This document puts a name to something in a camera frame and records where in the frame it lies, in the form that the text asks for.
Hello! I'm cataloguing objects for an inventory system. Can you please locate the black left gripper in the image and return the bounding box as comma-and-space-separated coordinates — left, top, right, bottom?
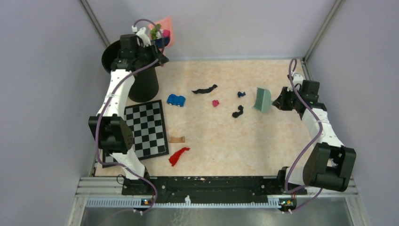
135, 40, 169, 68

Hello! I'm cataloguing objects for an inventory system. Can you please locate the green hand brush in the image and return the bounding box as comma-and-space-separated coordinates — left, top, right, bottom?
253, 88, 272, 113

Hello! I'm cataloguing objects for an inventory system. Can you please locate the green paper scrap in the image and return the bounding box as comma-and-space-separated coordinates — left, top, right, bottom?
150, 28, 162, 40

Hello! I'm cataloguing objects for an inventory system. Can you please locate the large blue paper scrap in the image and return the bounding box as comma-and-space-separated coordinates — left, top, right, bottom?
154, 36, 170, 49

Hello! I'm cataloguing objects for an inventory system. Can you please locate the pink plastic dustpan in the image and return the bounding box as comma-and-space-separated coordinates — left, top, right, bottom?
155, 16, 175, 48

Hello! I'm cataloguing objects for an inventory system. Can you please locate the red paper scrap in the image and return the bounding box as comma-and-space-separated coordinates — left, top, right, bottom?
168, 147, 190, 167

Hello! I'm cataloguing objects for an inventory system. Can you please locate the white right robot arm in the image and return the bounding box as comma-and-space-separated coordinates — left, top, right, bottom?
273, 79, 357, 194

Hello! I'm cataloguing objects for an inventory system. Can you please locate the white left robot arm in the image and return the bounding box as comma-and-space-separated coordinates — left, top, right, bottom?
88, 32, 169, 195

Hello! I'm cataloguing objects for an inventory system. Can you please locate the black plastic trash bin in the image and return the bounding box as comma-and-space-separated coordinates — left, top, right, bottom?
101, 40, 159, 103

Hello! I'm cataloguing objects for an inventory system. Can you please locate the small dark blue scrap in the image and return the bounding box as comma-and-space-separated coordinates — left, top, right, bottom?
237, 91, 246, 98

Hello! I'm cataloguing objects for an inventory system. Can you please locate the small black paper scrap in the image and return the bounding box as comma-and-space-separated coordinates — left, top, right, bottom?
232, 105, 244, 118

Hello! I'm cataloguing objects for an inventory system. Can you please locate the blue toy car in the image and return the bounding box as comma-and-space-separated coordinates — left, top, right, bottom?
167, 94, 186, 107

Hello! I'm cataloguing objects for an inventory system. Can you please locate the black and grey checkerboard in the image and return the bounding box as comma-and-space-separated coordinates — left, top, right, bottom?
102, 100, 170, 169

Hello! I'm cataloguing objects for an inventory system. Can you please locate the magenta paper scrap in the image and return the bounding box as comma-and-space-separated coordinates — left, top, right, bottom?
212, 100, 220, 107

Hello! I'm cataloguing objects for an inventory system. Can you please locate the long black paper scrap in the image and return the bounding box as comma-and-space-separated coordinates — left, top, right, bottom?
192, 84, 218, 94

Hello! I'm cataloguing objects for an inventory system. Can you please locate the brown curved wooden piece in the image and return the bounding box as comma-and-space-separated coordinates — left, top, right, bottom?
169, 136, 185, 144

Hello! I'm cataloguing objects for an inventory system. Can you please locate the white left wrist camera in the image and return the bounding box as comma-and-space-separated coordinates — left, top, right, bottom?
131, 25, 152, 47

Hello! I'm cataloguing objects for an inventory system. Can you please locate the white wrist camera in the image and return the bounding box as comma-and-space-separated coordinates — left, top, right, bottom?
292, 73, 304, 92
131, 25, 152, 47

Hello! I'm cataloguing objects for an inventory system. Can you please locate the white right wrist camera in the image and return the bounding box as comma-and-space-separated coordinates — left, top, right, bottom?
292, 73, 304, 92

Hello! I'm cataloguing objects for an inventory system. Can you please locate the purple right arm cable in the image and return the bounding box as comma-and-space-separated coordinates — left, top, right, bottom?
282, 58, 325, 214

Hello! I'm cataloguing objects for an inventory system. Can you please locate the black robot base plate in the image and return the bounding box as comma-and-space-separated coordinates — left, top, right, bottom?
121, 176, 285, 204

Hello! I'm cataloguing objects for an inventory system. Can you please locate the grey slotted cable duct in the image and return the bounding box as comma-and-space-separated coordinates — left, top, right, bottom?
86, 198, 281, 209

